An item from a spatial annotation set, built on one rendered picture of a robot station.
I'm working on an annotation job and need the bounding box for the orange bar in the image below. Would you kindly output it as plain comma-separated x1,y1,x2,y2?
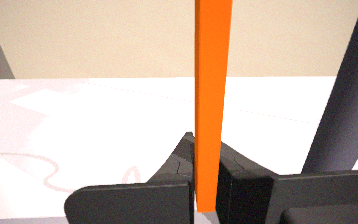
194,0,233,213

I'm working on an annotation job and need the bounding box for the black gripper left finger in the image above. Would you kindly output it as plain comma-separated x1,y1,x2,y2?
63,131,195,224

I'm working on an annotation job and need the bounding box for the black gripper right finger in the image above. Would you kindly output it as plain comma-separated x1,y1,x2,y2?
215,141,358,224

